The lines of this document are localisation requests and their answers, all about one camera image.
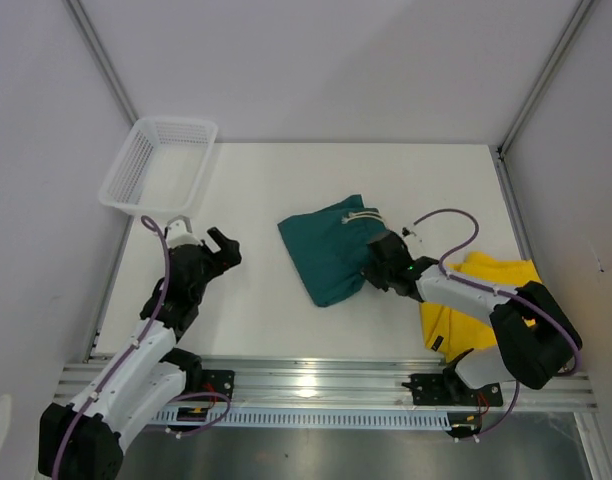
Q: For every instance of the yellow shorts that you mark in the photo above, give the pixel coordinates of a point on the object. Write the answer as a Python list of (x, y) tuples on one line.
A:
[(450, 332)]

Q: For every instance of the corner aluminium post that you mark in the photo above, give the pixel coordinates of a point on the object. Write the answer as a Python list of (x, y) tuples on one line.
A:
[(101, 58), (555, 59)]

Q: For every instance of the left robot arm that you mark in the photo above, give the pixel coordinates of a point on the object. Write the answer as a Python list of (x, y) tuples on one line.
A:
[(87, 438)]

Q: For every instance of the aluminium rail frame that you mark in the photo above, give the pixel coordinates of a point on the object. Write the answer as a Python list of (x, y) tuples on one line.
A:
[(373, 384)]

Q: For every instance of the left corner aluminium post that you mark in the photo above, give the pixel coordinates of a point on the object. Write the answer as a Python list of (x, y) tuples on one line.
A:
[(101, 58)]

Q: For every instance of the green shorts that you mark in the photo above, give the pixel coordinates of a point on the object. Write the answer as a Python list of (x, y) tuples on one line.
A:
[(329, 248)]

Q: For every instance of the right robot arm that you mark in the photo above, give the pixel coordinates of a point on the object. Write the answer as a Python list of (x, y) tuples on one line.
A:
[(534, 339)]

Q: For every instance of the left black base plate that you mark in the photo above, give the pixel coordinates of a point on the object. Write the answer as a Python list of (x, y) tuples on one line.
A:
[(218, 381)]

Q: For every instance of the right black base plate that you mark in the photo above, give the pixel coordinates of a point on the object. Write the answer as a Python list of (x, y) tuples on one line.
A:
[(441, 389)]

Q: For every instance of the white slotted cable duct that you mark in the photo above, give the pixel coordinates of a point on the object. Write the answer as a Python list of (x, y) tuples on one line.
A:
[(257, 417)]

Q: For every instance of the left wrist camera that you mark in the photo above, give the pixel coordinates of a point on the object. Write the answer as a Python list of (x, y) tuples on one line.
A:
[(179, 232)]

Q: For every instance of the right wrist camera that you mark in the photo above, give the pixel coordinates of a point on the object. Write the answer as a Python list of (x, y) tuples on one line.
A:
[(411, 234)]

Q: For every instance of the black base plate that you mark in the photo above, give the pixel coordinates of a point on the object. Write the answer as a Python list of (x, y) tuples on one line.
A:
[(218, 381), (441, 389)]

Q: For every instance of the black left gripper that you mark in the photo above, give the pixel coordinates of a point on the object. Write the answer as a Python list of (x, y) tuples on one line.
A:
[(226, 257)]

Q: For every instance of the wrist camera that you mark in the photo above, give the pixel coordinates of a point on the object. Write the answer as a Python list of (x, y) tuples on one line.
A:
[(179, 232), (411, 234)]

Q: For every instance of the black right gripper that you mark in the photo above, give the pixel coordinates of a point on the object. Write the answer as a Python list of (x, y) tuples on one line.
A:
[(368, 271)]

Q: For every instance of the right corner aluminium post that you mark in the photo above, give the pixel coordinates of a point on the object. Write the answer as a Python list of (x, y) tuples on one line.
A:
[(555, 59)]

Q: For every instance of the white plastic basket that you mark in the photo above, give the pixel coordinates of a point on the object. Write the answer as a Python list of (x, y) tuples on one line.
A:
[(163, 167)]

